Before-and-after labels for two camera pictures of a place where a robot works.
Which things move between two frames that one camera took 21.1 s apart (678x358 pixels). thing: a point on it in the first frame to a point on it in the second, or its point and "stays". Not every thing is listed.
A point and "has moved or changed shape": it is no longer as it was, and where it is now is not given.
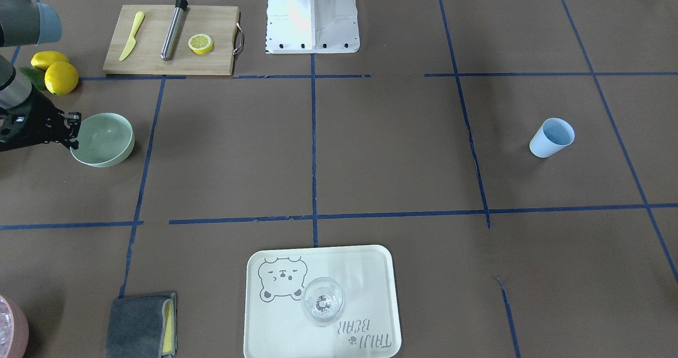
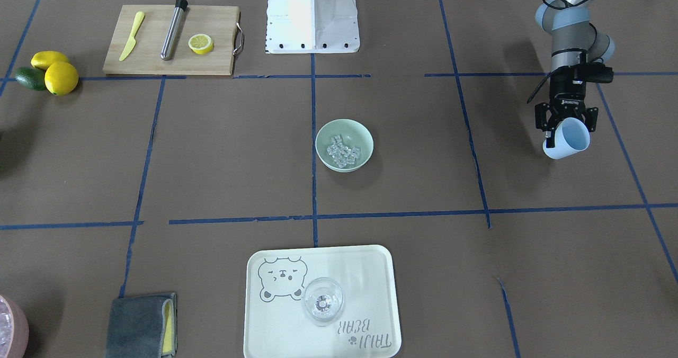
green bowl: x=105 y=140 to x=344 y=145
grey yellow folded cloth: x=142 y=327 stays
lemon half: x=201 y=44 stays
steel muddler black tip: x=173 y=30 stays
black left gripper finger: x=73 y=119 to x=592 y=114
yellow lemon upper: x=42 y=60 stays
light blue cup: x=554 y=134 has moved or changed shape
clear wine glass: x=322 y=301 stays
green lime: x=36 y=75 stays
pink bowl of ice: x=14 y=329 stays
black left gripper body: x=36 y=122 to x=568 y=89
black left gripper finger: x=72 y=142 to x=549 y=128
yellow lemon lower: x=61 y=78 stays
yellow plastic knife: x=140 y=17 stays
